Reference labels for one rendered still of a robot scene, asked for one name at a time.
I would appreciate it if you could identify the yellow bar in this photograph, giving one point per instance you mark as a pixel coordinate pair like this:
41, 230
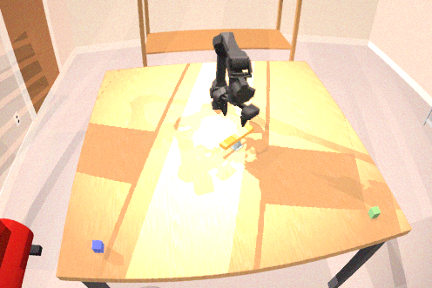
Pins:
236, 137

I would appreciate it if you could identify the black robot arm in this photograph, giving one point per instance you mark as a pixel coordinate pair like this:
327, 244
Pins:
235, 60

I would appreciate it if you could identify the small green cube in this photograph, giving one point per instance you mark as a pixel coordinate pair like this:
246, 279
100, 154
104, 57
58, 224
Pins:
374, 212

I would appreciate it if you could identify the small blue cube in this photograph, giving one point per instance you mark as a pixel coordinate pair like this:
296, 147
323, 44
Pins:
98, 246

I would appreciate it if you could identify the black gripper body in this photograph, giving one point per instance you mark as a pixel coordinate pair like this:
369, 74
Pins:
248, 111

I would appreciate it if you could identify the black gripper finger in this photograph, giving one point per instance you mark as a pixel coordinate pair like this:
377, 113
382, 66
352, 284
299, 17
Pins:
243, 121
223, 106

